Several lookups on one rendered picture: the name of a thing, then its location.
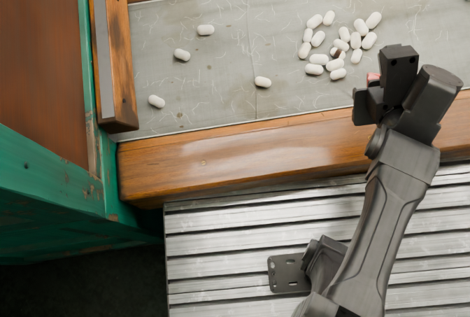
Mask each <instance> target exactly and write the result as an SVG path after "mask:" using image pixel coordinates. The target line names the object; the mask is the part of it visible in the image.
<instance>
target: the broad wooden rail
mask: <svg viewBox="0 0 470 317"><path fill-rule="evenodd" d="M352 109H353V107H350V108H341V109H336V110H331V111H323V112H318V113H309V114H304V115H296V116H290V117H286V118H277V119H272V120H263V121H259V122H250V123H245V124H240V125H232V126H226V127H218V128H212V129H204V130H199V131H194V132H185V133H181V134H172V135H167V136H158V137H154V138H149V139H140V140H135V141H127V142H122V143H120V144H119V145H118V147H117V151H116V154H115V156H116V166H117V183H118V192H119V199H120V200H122V201H124V202H126V203H128V204H131V205H132V206H135V207H137V208H139V209H141V210H144V211H145V210H150V209H159V208H163V206H162V204H163V203H164V202H167V201H171V200H177V199H185V198H190V197H199V196H204V195H212V194H217V193H223V192H231V191H236V190H245V189H250V188H258V187H264V186H269V185H278V184H282V183H291V182H296V181H305V180H310V179H315V178H326V177H334V176H345V175H351V174H359V173H364V172H367V171H368V170H369V167H370V165H371V162H372V160H371V159H369V158H368V157H367V156H366V155H364V151H365V149H366V145H367V144H368V142H369V140H370V138H371V137H372V135H373V133H374V131H375V130H376V128H377V126H376V124H372V125H362V126H354V124H353V121H352ZM439 124H441V129H440V131H439V133H438V134H437V135H436V137H435V139H434V140H433V141H432V144H433V146H435V147H437V148H440V153H441V155H440V160H443V159H448V158H453V157H461V156H467V155H470V89H468V90H460V92H459V93H458V95H457V96H456V98H455V100H454V101H453V103H452V104H451V106H450V108H449V109H448V110H447V112H446V114H445V115H444V117H443V118H442V120H441V121H440V123H439Z"/></svg>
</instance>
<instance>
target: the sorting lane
mask: <svg viewBox="0 0 470 317"><path fill-rule="evenodd" d="M330 10H331V11H333V12H334V14H335V16H334V19H333V21H332V23H331V24H330V25H328V26H326V25H324V24H323V19H324V17H325V15H326V13H327V12H328V11H330ZM128 11H129V27H130V36H131V53H132V66H133V73H134V87H135V94H136V105H137V114H138V124H139V129H138V130H136V131H132V132H123V133H118V134H117V142H118V143H119V144H120V143H122V142H127V141H135V140H140V139H149V138H154V137H158V136H167V135H172V134H181V133H185V132H194V131H199V130H204V129H212V128H218V127H226V126H232V125H240V124H245V123H250V122H259V121H263V120H272V119H277V118H286V117H290V116H296V115H304V114H309V113H318V112H323V111H331V110H336V109H341V108H350V107H353V88H354V87H356V88H357V89H361V88H366V84H367V81H366V76H367V73H370V72H371V73H380V70H379V65H378V53H379V52H380V51H379V50H380V49H382V48H383V47H385V46H386V45H392V44H398V43H401V45H402V46H404V45H411V46H412V47H413V48H414V49H415V51H416V52H417V53H418V54H419V55H420V56H419V62H418V72H419V70H420V69H421V67H422V65H423V64H431V65H434V66H438V67H441V68H442V69H445V70H447V71H449V72H451V73H453V74H455V75H456V76H457V77H459V78H460V79H461V80H462V81H463V83H464V85H463V87H462V89H461V90H468V89H470V0H152V1H143V2H138V3H130V4H128ZM374 12H379V13H380V14H381V20H380V22H379V23H378V24H377V25H376V26H375V27H374V28H373V29H369V32H373V33H375V34H376V36H377V38H376V41H375V42H374V44H373V45H372V47H371V48H369V49H367V50H366V49H363V47H362V41H363V40H364V38H365V36H361V46H360V48H359V49H360V50H361V51H362V56H361V58H360V61H359V63H357V64H353V63H352V62H351V57H352V55H353V51H354V50H355V49H353V48H352V47H351V42H350V40H349V41H348V42H347V44H348V45H349V49H348V50H347V51H345V54H346V57H345V58H344V59H343V61H344V66H343V67H342V69H345V70H346V76H344V77H343V78H339V79H337V80H333V79H331V77H330V73H331V72H332V71H328V70H327V68H326V65H321V66H322V68H323V72H322V73H321V74H320V75H315V74H310V73H306V71H305V67H306V65H307V64H311V63H310V57H311V55H314V54H320V55H326V56H328V58H329V61H328V62H330V61H332V60H335V59H336V58H335V57H333V56H331V54H330V51H331V49H332V48H334V46H333V42H334V41H335V40H336V39H340V40H341V37H340V35H339V29H340V28H341V27H346V28H347V29H348V32H349V34H350V36H351V34H352V33H353V32H357V30H356V28H355V27H354V22H355V21H356V20H357V19H362V20H363V21H364V23H365V24H366V21H367V19H368V18H369V17H370V16H371V14H372V13H374ZM316 14H320V15H321V16H322V23H321V24H319V25H318V26H317V27H316V28H315V29H312V30H313V35H312V38H313V37H314V36H315V34H316V33H317V32H318V31H323V32H324V33H325V39H324V40H323V41H322V43H321V44H320V45H319V46H318V47H314V46H312V44H311V42H309V43H310V45H311V49H310V51H309V53H308V55H307V57H306V58H303V59H302V58H300V57H299V56H298V51H299V49H300V47H301V45H302V44H303V43H304V41H303V36H304V31H305V29H308V27H307V25H306V24H307V22H308V20H310V19H311V18H312V17H313V16H314V15H316ZM208 24H210V25H212V26H213V27H214V32H213V33H212V34H206V35H201V34H199V33H198V32H197V27H198V26H199V25H208ZM369 32H368V33H369ZM312 38H311V39H312ZM178 48H179V49H181V50H184V51H188V52H189V54H190V59H189V60H187V61H184V60H182V59H178V58H176V57H175V56H174V51H175V50H176V49H178ZM258 76H261V77H264V78H268V79H269V80H270V81H271V86H270V87H261V86H258V85H256V84H255V79H256V77H258ZM150 95H156V96H157V97H159V98H161V99H163V100H164V101H165V105H164V107H163V108H157V107H156V106H154V105H152V104H150V103H149V101H148V98H149V96H150Z"/></svg>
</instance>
